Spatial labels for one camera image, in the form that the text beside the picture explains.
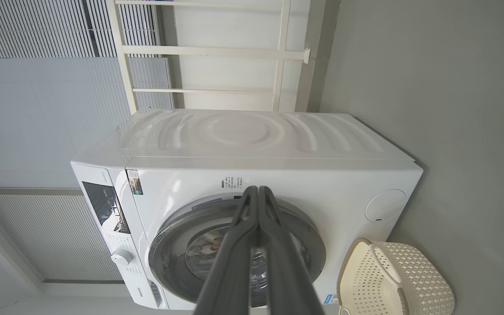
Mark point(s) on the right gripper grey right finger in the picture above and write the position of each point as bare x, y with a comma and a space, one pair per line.
287, 271

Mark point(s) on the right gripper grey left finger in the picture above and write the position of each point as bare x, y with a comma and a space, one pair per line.
230, 271

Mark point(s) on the glass washing machine door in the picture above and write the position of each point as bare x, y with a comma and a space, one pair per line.
169, 249

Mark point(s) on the white front-load washing machine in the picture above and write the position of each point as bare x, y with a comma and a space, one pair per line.
322, 175

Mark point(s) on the white plastic control knob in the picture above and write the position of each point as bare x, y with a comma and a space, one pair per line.
122, 257

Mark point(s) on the blue energy label sticker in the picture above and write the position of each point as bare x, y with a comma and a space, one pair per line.
331, 299

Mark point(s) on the cream perforated laundry basket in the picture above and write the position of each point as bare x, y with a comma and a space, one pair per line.
422, 280

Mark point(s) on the white metal railing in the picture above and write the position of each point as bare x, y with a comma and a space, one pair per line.
212, 51

